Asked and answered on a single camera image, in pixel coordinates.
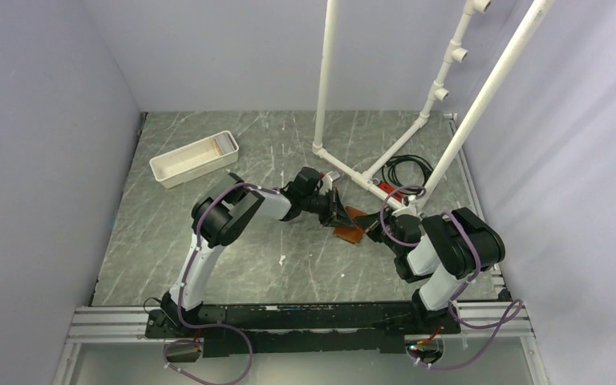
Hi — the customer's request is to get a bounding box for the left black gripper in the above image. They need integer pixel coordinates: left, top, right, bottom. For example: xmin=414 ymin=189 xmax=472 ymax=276
xmin=302 ymin=188 xmax=355 ymax=231

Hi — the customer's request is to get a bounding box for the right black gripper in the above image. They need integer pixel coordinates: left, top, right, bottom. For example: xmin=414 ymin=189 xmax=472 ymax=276
xmin=354 ymin=207 xmax=403 ymax=257

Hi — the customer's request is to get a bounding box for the brown leather card holder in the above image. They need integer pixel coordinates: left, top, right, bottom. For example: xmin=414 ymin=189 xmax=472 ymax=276
xmin=332 ymin=205 xmax=371 ymax=245

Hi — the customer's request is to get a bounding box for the white rectangular plastic tray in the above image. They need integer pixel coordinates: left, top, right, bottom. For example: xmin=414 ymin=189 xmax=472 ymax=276
xmin=149 ymin=131 xmax=240 ymax=188

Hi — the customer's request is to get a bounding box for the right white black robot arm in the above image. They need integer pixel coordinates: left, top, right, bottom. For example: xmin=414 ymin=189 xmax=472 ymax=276
xmin=355 ymin=207 xmax=505 ymax=333

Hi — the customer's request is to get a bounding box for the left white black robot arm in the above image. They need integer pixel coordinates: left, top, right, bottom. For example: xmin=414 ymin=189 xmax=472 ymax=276
xmin=160 ymin=167 xmax=356 ymax=337

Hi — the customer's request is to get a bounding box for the red black clamp tool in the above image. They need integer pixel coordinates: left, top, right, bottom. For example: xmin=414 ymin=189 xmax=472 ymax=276
xmin=376 ymin=180 xmax=395 ymax=194

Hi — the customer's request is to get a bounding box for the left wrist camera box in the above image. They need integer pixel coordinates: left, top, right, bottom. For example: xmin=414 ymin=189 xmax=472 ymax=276
xmin=291 ymin=166 xmax=324 ymax=197

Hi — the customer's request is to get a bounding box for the coiled black cable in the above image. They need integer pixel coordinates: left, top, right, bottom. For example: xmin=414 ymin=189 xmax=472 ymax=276
xmin=382 ymin=154 xmax=435 ymax=196

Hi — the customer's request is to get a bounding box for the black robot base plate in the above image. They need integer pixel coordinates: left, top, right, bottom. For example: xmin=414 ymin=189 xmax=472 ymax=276
xmin=145 ymin=301 xmax=460 ymax=358

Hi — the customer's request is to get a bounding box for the aluminium extrusion rail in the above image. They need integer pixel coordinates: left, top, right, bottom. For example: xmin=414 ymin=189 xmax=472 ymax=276
xmin=67 ymin=302 xmax=506 ymax=342

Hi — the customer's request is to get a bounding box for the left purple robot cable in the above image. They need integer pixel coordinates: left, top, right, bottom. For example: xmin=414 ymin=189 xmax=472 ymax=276
xmin=163 ymin=182 xmax=282 ymax=385

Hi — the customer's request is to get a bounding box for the white PVC pipe frame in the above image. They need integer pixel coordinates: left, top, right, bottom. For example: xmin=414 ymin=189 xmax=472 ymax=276
xmin=310 ymin=1 xmax=553 ymax=200

